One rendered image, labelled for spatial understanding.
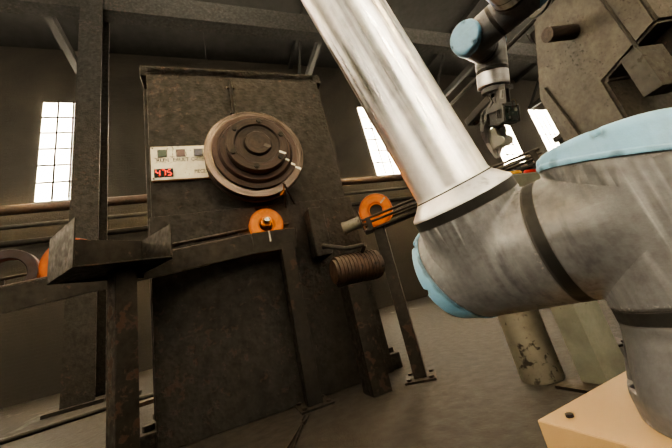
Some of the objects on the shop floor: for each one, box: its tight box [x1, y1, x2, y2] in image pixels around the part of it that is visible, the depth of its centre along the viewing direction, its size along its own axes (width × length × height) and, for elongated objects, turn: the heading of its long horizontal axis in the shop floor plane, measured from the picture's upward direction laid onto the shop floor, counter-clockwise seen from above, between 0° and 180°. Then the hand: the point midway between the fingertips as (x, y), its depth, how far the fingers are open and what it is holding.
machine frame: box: [140, 66, 403, 448], centre depth 185 cm, size 73×108×176 cm
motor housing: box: [329, 250, 392, 398], centre depth 129 cm, size 13×22×54 cm, turn 76°
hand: (494, 154), depth 98 cm, fingers closed
